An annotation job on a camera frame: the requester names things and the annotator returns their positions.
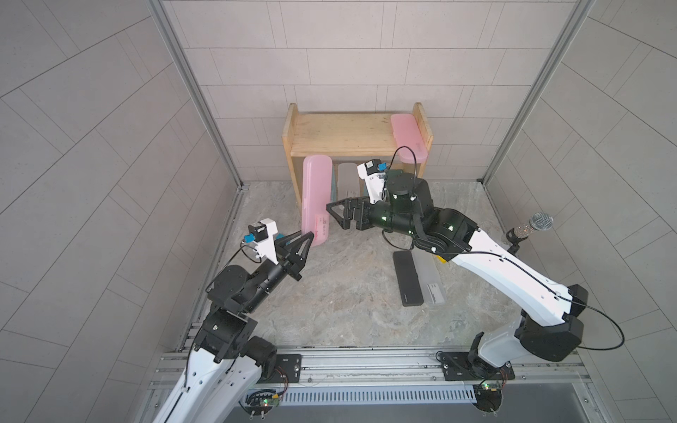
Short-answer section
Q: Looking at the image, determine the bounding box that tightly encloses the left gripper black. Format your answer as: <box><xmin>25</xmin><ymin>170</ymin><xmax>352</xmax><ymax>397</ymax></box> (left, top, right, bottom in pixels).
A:
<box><xmin>239</xmin><ymin>230</ymin><xmax>312</xmax><ymax>314</ymax></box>

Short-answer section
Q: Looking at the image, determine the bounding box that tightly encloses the pink pencil case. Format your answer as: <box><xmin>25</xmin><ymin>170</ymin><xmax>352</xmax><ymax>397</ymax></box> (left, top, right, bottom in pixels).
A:
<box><xmin>301</xmin><ymin>155</ymin><xmax>333</xmax><ymax>247</ymax></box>
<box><xmin>391</xmin><ymin>114</ymin><xmax>428</xmax><ymax>164</ymax></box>

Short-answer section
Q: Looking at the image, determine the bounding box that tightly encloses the black pencil case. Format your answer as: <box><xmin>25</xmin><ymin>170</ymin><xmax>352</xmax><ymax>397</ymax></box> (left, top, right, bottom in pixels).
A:
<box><xmin>392</xmin><ymin>251</ymin><xmax>424</xmax><ymax>307</ymax></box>

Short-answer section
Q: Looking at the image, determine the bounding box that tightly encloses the clear white pencil case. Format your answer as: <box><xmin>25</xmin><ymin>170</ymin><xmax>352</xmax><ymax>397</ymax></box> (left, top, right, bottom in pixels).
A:
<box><xmin>412</xmin><ymin>249</ymin><xmax>446</xmax><ymax>305</ymax></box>

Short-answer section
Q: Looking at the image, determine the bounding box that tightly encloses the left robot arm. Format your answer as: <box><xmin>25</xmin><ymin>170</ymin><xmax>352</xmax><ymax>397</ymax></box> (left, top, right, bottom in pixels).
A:
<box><xmin>154</xmin><ymin>231</ymin><xmax>314</xmax><ymax>422</ymax></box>

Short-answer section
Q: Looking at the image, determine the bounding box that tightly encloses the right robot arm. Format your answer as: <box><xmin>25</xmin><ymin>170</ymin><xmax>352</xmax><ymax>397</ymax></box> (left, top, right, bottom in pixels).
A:
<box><xmin>326</xmin><ymin>159</ymin><xmax>589</xmax><ymax>380</ymax></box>

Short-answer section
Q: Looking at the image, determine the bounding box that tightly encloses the frosted white pencil case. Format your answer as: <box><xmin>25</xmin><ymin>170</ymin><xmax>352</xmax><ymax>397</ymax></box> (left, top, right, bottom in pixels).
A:
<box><xmin>337</xmin><ymin>162</ymin><xmax>361</xmax><ymax>200</ymax></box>

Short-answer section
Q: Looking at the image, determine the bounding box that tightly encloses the light teal pencil case left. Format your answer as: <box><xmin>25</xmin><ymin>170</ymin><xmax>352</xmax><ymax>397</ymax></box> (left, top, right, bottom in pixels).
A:
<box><xmin>330</xmin><ymin>167</ymin><xmax>338</xmax><ymax>203</ymax></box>

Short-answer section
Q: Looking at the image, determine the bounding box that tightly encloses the wooden two-tier shelf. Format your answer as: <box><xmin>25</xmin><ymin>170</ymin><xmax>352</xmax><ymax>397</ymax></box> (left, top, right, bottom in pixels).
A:
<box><xmin>281</xmin><ymin>101</ymin><xmax>435</xmax><ymax>208</ymax></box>

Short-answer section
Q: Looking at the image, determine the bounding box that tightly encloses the silver microphone on stand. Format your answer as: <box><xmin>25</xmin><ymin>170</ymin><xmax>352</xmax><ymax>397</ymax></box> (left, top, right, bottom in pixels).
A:
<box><xmin>505</xmin><ymin>211</ymin><xmax>554</xmax><ymax>255</ymax></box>

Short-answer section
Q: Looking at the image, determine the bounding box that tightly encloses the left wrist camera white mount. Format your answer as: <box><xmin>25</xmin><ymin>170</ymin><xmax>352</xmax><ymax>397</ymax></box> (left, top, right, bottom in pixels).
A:
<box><xmin>243</xmin><ymin>219</ymin><xmax>279</xmax><ymax>264</ymax></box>

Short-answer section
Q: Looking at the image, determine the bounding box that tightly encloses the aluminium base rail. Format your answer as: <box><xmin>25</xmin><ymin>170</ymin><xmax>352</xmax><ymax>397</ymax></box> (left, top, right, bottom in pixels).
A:
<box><xmin>143</xmin><ymin>347</ymin><xmax>591</xmax><ymax>421</ymax></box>

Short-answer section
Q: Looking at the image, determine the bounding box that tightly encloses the left circuit board with wires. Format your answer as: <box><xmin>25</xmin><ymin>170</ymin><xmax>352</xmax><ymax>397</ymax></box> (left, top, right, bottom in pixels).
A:
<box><xmin>238</xmin><ymin>389</ymin><xmax>283</xmax><ymax>419</ymax></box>

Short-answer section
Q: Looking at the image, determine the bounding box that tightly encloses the circuit board with wires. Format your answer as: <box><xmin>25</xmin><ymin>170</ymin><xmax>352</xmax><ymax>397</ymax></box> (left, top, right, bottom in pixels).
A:
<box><xmin>472</xmin><ymin>379</ymin><xmax>506</xmax><ymax>414</ymax></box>
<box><xmin>238</xmin><ymin>389</ymin><xmax>283</xmax><ymax>419</ymax></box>

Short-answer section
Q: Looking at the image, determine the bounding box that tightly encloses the right circuit board with wires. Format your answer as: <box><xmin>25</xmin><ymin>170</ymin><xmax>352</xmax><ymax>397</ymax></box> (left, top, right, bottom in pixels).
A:
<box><xmin>472</xmin><ymin>379</ymin><xmax>506</xmax><ymax>414</ymax></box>

